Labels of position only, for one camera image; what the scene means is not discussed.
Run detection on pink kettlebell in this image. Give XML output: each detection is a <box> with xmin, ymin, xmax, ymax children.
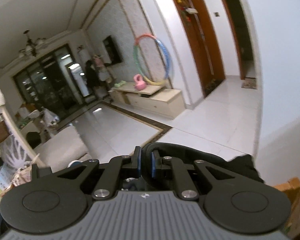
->
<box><xmin>133</xmin><ymin>74</ymin><xmax>147</xmax><ymax>91</ymax></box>

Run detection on beige sofa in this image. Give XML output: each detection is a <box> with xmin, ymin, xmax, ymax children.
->
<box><xmin>34</xmin><ymin>126</ymin><xmax>91</xmax><ymax>172</ymax></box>

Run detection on brown wooden door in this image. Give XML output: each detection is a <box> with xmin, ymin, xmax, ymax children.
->
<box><xmin>173</xmin><ymin>0</ymin><xmax>225</xmax><ymax>96</ymax></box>

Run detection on ceiling chandelier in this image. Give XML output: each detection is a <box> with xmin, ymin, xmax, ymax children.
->
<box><xmin>19</xmin><ymin>29</ymin><xmax>46</xmax><ymax>59</ymax></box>

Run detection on colourful hula hoop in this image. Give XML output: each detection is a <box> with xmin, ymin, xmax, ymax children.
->
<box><xmin>133</xmin><ymin>33</ymin><xmax>171</xmax><ymax>86</ymax></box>

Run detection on wall television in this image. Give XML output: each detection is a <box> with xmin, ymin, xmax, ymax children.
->
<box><xmin>103</xmin><ymin>35</ymin><xmax>122</xmax><ymax>65</ymax></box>

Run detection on beige tv cabinet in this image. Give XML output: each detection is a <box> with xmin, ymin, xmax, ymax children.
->
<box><xmin>109</xmin><ymin>82</ymin><xmax>185</xmax><ymax>119</ymax></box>

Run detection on dark clothes on chair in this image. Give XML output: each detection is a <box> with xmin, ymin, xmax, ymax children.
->
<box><xmin>141</xmin><ymin>141</ymin><xmax>264</xmax><ymax>188</ymax></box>

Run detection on blue white waste bin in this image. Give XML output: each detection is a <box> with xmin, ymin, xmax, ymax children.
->
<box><xmin>67</xmin><ymin>160</ymin><xmax>82</xmax><ymax>168</ymax></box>

